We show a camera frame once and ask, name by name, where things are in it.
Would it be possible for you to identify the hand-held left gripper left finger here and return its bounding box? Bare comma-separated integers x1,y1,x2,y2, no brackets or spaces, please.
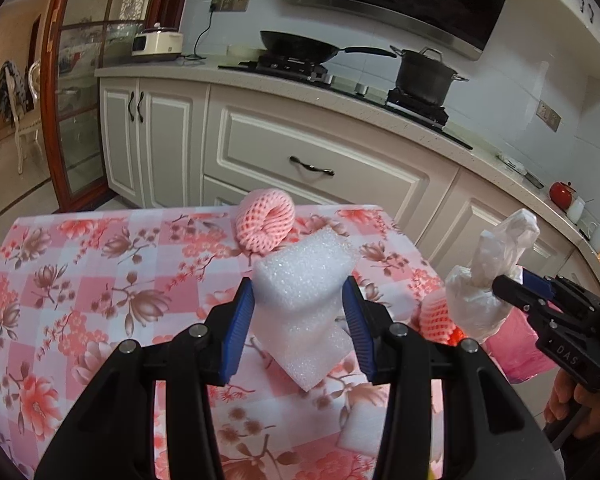
34,276,255,480

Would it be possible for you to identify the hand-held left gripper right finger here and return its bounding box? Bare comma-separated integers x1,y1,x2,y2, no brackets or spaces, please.
342,275,566,480

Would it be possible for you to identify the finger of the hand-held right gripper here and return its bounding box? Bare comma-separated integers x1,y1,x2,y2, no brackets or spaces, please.
491,274,547,322
521,269,600,312

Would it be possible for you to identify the white plastic bag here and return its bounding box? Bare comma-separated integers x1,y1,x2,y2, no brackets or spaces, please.
444,209,541,345

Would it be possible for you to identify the pink-lined waste bin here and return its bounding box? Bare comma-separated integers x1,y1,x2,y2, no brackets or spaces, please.
485,305,553,383

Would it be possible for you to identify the stepped white foam block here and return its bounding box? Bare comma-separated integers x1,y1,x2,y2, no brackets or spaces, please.
250,225,361,393

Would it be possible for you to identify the pink orange foam fruit net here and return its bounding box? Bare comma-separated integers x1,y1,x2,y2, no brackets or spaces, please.
417,290,466,348

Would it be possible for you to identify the person's right hand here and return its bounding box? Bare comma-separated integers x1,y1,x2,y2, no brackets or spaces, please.
545,367,600,441

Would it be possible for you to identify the white cabinet door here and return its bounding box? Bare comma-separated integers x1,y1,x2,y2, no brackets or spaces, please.
517,220,588,281
417,167,573,291
137,80,212,208
99,77,146,208

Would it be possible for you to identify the white jar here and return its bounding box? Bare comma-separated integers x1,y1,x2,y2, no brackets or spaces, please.
566,196,588,224

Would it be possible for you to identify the red teapot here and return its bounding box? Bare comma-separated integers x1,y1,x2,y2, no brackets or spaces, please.
549,181,578,209

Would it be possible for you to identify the white tray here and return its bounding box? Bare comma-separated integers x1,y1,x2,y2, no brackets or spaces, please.
497,154,528,176

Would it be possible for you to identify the pink floral tablecloth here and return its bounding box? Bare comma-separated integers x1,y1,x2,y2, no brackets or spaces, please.
0,202,448,480

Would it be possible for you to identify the black stockpot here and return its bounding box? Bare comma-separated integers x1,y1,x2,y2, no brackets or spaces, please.
390,46,470,108

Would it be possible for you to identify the black gas stove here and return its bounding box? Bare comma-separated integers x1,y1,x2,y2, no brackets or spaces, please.
217,52,473,151

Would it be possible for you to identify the speckled kitchen countertop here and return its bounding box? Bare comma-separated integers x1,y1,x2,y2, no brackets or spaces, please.
95,55,600,281

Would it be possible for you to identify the black wok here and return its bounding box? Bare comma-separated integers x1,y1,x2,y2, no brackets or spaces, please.
259,30,398,66

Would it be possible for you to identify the white ornate chair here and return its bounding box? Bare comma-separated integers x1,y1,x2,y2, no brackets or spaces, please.
7,60,46,176

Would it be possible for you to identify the white rice cooker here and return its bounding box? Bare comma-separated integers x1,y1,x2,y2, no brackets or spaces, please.
131,24,185,63

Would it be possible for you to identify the wooden glass door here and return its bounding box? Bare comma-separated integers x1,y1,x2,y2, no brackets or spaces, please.
45,0,196,213

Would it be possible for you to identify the dark patterned jacket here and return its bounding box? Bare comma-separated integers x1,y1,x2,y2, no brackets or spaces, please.
0,60,28,116

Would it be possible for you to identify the beige wall outlet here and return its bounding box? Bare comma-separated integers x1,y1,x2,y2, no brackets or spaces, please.
536,100,562,132

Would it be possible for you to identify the black power cable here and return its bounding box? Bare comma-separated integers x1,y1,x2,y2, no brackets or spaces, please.
182,7,216,66

